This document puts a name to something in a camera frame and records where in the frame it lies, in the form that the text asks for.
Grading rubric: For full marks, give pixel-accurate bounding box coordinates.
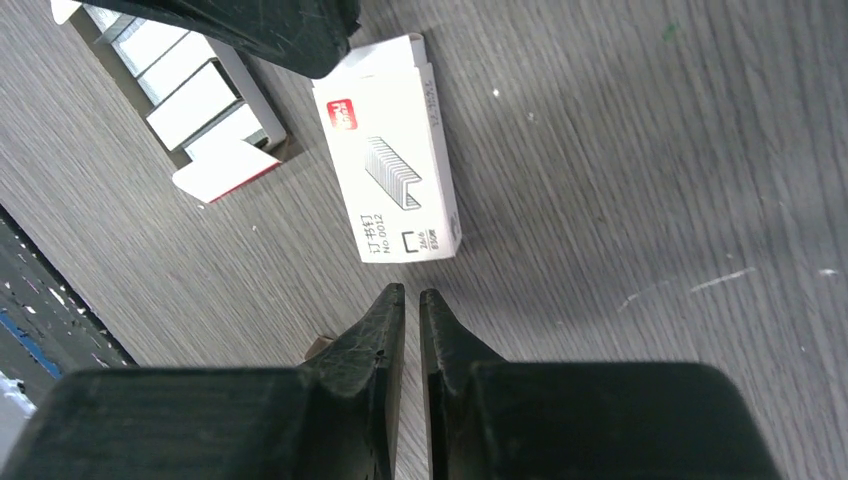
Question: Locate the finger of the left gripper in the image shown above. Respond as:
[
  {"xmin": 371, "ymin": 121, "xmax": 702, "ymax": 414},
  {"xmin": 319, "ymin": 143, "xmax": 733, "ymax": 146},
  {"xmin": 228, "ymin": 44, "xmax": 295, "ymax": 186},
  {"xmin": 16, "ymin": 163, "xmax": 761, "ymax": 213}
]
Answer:
[{"xmin": 91, "ymin": 0, "xmax": 361, "ymax": 79}]

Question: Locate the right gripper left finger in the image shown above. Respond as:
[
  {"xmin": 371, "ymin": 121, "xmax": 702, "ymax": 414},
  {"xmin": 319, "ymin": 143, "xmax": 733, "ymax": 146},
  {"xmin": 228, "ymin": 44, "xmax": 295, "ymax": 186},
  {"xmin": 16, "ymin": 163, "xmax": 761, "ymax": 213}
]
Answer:
[{"xmin": 1, "ymin": 283, "xmax": 405, "ymax": 479}]

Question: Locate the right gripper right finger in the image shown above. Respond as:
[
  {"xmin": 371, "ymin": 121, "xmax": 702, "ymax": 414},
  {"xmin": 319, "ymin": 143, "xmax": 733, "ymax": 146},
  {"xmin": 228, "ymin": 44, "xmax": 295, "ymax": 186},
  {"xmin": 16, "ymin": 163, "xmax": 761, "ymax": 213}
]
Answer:
[{"xmin": 420, "ymin": 289, "xmax": 780, "ymax": 479}]

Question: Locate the white staple box sleeve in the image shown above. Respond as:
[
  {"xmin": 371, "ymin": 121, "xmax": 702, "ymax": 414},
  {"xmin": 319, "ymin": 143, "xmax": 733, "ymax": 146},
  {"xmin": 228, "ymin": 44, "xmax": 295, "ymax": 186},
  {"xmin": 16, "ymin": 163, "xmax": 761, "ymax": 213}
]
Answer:
[{"xmin": 312, "ymin": 33, "xmax": 462, "ymax": 264}]

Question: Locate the lower open staple tray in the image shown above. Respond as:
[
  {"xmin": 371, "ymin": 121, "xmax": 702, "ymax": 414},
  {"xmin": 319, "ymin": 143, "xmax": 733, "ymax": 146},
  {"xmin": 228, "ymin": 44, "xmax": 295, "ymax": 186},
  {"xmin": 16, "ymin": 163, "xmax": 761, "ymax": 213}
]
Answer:
[{"xmin": 50, "ymin": 1, "xmax": 288, "ymax": 204}]

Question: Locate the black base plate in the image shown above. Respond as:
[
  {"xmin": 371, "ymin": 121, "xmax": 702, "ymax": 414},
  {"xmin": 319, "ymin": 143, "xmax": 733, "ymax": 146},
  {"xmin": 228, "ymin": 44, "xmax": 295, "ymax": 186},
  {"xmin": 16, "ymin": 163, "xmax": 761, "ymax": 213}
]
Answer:
[{"xmin": 1, "ymin": 209, "xmax": 137, "ymax": 405}]

